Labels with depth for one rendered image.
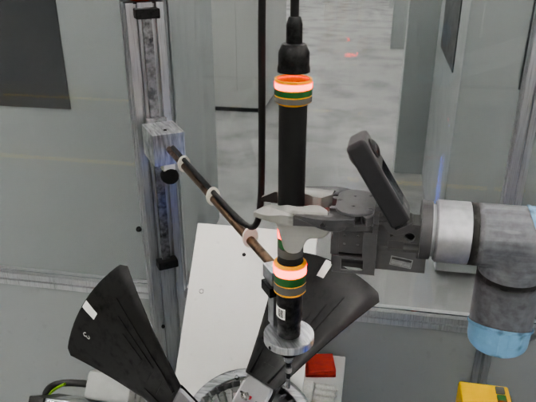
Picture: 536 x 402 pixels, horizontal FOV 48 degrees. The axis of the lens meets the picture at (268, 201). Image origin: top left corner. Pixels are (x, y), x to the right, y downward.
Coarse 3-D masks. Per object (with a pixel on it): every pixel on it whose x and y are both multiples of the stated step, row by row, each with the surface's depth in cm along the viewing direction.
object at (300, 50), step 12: (288, 24) 65; (300, 24) 64; (288, 36) 65; (300, 36) 65; (288, 48) 65; (300, 48) 65; (288, 60) 65; (300, 60) 65; (288, 72) 66; (300, 72) 66; (288, 300) 78; (300, 300) 79; (276, 312) 81; (288, 312) 79; (300, 312) 80; (288, 324) 80; (300, 324) 81; (288, 336) 81
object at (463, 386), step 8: (464, 384) 125; (472, 384) 125; (480, 384) 125; (464, 392) 123; (472, 392) 123; (480, 392) 123; (488, 392) 123; (456, 400) 127; (464, 400) 121; (472, 400) 121; (480, 400) 121; (488, 400) 121; (496, 400) 121
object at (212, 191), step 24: (264, 0) 71; (264, 24) 73; (264, 48) 74; (264, 72) 75; (264, 96) 76; (264, 120) 78; (264, 144) 79; (192, 168) 112; (264, 168) 81; (216, 192) 102; (264, 192) 83; (240, 216) 93
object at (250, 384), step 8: (248, 376) 100; (248, 384) 99; (256, 384) 97; (264, 384) 95; (240, 392) 99; (248, 392) 98; (256, 392) 96; (264, 392) 94; (272, 392) 93; (232, 400) 99; (240, 400) 98; (248, 400) 96; (256, 400) 95; (264, 400) 93
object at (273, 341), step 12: (264, 264) 82; (264, 276) 83; (264, 288) 82; (276, 300) 82; (276, 324) 84; (264, 336) 82; (276, 336) 82; (300, 336) 82; (312, 336) 82; (276, 348) 80; (288, 348) 79; (300, 348) 80
